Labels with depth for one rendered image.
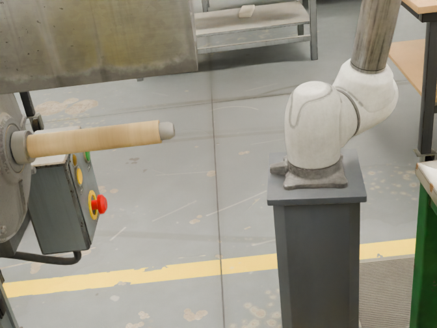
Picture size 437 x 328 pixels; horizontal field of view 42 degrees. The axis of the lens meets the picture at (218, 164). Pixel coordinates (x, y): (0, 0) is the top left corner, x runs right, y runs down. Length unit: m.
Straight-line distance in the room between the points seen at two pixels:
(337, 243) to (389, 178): 1.36
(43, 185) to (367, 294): 1.54
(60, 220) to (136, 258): 1.53
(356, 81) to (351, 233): 0.43
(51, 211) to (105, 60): 0.57
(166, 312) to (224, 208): 0.73
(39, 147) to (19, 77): 0.21
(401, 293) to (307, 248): 0.71
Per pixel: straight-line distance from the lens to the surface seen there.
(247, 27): 4.54
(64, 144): 0.79
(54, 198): 1.09
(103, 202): 1.16
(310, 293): 1.83
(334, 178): 1.65
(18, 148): 0.81
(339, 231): 1.68
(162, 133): 0.77
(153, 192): 3.06
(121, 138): 0.78
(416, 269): 1.45
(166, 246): 2.65
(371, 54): 1.63
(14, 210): 0.85
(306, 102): 1.55
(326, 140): 1.58
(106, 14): 0.57
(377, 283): 2.38
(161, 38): 0.57
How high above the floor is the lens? 1.58
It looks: 29 degrees down
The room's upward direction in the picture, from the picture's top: 7 degrees counter-clockwise
